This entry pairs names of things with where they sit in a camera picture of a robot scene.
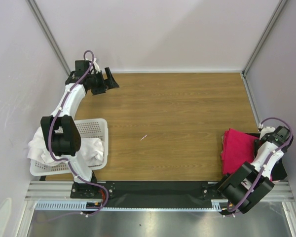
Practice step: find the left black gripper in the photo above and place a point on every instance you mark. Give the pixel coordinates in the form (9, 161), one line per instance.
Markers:
(106, 84)

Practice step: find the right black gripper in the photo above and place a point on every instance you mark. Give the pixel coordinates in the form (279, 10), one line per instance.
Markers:
(281, 136)

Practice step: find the pink t shirt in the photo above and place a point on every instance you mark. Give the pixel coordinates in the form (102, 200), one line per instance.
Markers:
(237, 148)

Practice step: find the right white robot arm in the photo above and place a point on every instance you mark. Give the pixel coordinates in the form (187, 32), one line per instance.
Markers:
(251, 182)

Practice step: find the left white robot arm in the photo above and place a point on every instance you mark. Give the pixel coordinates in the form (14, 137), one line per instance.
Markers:
(61, 136)

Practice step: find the black folded t shirt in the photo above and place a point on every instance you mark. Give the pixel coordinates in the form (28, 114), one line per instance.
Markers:
(278, 172)

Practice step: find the white laundry basket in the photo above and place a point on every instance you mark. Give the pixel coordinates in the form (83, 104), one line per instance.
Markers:
(88, 128)

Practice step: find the white crumpled t shirt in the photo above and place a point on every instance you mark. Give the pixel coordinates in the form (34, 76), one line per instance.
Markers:
(92, 150)

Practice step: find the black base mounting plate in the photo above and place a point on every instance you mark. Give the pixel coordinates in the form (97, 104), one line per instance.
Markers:
(160, 194)

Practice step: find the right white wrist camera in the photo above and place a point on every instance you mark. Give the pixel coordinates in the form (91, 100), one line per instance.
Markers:
(263, 130)

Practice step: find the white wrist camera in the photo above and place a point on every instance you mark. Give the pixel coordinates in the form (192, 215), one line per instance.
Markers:
(263, 130)
(97, 68)

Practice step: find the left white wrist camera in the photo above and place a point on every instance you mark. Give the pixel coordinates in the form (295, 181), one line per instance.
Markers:
(97, 68)

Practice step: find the aluminium frame rail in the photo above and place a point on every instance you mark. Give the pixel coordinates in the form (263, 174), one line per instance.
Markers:
(56, 195)

